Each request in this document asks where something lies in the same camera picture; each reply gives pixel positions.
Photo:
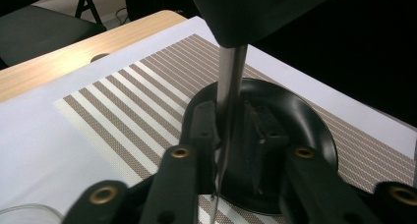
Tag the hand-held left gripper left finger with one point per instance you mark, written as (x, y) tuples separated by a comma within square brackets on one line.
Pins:
[(203, 129)]

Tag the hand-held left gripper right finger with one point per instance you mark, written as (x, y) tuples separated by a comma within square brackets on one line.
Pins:
[(268, 142)]

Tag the black round plate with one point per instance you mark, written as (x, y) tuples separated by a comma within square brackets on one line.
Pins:
[(305, 119)]

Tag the silver table knife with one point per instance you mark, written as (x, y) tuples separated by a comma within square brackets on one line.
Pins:
[(231, 86)]

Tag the clear drinking glass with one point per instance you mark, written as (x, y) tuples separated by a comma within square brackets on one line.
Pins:
[(29, 215)]

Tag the brown white striped placemat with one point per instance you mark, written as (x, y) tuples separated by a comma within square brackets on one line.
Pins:
[(131, 112)]

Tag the black folding chair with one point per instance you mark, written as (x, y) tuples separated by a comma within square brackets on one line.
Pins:
[(39, 30)]

